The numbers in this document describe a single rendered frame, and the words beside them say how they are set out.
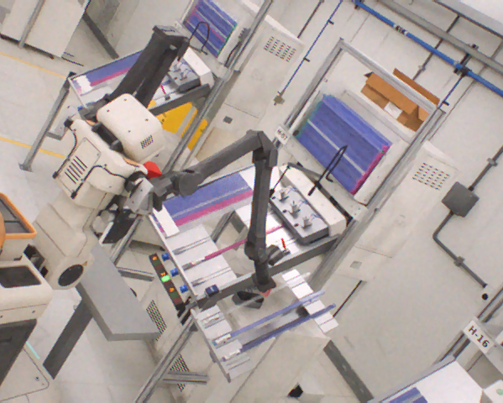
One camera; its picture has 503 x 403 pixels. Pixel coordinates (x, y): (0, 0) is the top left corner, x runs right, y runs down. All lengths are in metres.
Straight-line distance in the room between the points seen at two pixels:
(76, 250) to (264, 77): 2.12
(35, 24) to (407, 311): 4.61
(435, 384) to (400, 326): 1.98
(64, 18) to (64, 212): 4.87
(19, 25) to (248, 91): 3.44
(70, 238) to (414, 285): 2.65
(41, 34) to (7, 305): 5.24
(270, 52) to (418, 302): 1.86
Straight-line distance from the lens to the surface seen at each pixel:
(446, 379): 2.53
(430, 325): 4.35
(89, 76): 4.40
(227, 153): 2.35
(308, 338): 3.39
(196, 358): 3.26
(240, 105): 4.15
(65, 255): 2.39
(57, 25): 7.13
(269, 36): 4.03
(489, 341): 2.49
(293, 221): 2.98
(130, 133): 2.22
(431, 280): 4.38
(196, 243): 3.03
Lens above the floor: 2.01
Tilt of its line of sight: 18 degrees down
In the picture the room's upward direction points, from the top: 34 degrees clockwise
